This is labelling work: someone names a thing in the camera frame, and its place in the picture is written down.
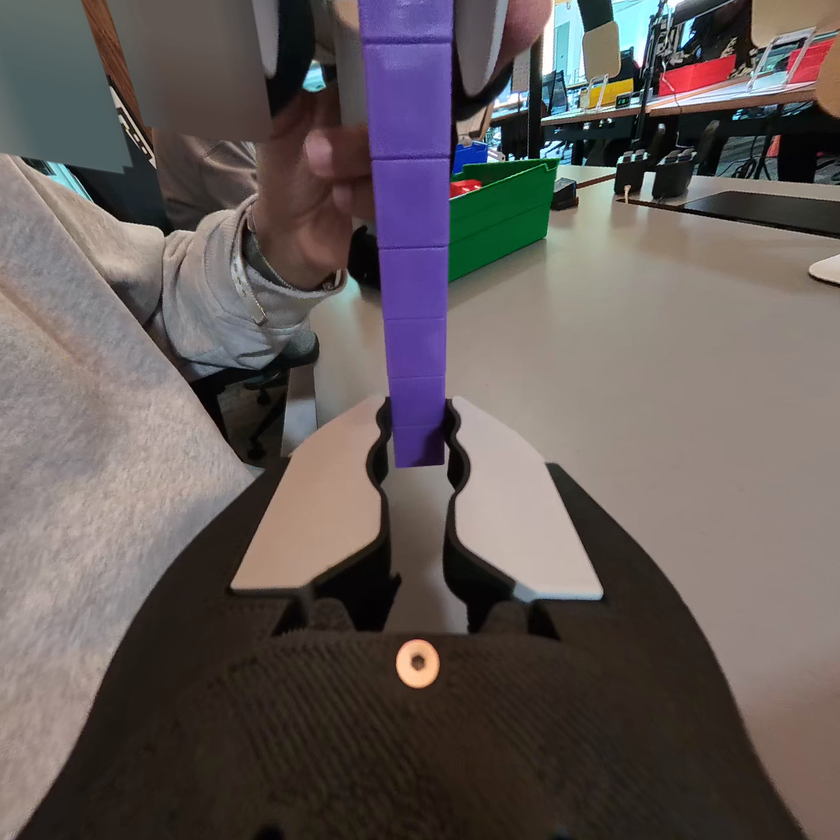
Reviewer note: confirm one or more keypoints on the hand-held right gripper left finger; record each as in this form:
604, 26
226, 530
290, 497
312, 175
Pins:
315, 512

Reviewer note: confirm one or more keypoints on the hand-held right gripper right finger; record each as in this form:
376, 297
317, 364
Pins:
518, 518

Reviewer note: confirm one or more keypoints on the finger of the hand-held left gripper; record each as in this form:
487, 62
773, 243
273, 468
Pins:
266, 39
482, 46

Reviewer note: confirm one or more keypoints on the green plastic bin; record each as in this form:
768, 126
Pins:
505, 216

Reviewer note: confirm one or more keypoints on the purple linked cube stick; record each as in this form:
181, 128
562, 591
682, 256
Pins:
410, 262

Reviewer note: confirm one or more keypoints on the person's left forearm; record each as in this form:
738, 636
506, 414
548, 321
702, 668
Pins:
216, 295

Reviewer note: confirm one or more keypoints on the black pillar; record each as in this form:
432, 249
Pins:
536, 79

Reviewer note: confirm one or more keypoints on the blue plastic bin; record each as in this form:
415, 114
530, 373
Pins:
469, 156

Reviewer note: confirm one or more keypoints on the black beige board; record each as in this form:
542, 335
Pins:
784, 19
600, 49

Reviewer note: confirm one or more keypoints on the black office chair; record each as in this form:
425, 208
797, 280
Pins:
262, 387

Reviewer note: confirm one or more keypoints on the yellow bin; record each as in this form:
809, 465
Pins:
610, 92

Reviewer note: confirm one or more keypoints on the red plastic block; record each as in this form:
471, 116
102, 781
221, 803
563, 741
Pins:
466, 187

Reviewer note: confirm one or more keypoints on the black white marker tag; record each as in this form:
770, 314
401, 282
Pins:
134, 138

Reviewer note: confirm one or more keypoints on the small black box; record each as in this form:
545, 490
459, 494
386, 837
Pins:
563, 193

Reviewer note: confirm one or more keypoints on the black holder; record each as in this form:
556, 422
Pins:
631, 172
673, 174

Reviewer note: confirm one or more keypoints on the red bin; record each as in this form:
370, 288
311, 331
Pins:
695, 75
807, 56

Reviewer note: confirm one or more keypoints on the person's grey hoodie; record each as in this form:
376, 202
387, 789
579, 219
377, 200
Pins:
85, 459

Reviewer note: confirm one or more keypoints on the long wooden workbench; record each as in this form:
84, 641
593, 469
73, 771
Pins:
722, 100

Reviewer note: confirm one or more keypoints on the black desk mat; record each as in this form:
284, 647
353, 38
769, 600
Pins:
768, 210

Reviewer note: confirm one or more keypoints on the white metal board stand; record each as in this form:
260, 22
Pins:
828, 269

